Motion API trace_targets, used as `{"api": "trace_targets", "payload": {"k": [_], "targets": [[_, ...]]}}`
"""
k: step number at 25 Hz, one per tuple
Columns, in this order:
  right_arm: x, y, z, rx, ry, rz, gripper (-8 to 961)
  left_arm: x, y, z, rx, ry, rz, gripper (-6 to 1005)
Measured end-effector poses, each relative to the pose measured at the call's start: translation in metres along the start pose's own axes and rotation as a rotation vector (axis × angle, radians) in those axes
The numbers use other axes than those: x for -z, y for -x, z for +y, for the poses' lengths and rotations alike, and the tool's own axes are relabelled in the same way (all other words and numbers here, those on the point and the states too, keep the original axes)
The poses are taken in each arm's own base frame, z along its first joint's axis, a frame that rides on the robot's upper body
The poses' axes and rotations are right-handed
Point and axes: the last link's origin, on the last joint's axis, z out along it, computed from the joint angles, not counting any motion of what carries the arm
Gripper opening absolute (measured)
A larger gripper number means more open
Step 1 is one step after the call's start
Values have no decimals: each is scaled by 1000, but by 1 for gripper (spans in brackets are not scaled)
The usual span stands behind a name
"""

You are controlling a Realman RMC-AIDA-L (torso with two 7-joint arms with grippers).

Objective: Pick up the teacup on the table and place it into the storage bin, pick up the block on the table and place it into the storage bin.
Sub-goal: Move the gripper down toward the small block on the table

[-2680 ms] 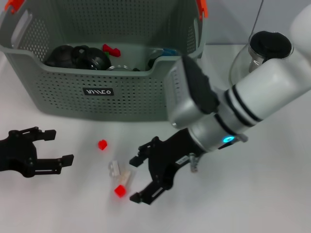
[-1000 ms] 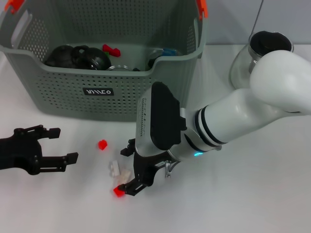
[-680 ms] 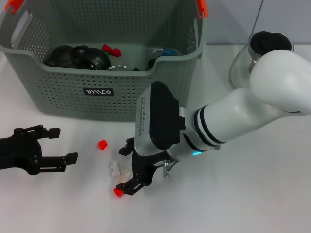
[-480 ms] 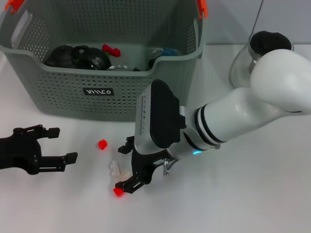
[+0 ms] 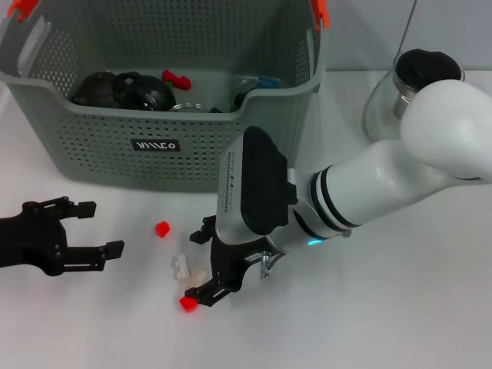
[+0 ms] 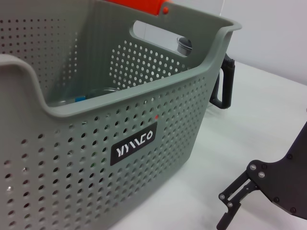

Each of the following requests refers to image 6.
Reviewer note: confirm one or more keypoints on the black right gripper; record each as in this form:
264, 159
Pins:
287, 182

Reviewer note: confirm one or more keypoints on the glass teacup black sleeve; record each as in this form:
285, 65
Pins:
103, 92

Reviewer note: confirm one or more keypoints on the blue toy plate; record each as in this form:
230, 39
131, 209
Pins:
80, 99

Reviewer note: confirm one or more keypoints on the grey-green perforated storage bin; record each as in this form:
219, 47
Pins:
120, 148

